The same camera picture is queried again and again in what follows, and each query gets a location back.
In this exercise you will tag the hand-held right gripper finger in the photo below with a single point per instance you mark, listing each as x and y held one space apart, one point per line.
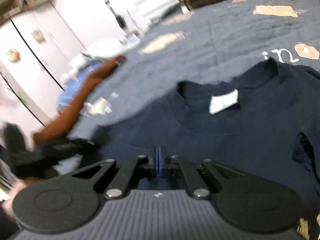
161 163
157 162

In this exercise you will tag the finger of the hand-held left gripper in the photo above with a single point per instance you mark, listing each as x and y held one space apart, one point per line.
75 147

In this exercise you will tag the navy t-shirt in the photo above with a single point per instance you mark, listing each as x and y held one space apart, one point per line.
225 135

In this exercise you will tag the person's left hand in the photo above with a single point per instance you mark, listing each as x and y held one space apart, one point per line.
17 186

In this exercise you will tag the brown garment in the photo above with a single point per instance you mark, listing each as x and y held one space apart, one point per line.
75 105

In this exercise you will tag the blue pillow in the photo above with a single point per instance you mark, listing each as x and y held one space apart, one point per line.
72 90

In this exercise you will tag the white wardrobe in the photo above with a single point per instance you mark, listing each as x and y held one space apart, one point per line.
37 67

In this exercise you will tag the white crumpled hoodie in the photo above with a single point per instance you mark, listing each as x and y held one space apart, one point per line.
105 50

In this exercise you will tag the bear sticker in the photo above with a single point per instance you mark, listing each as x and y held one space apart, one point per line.
38 36
13 55

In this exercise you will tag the grey printed bedspread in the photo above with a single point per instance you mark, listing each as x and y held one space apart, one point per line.
212 37

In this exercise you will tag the black and white stand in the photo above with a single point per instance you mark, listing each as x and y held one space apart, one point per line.
117 15

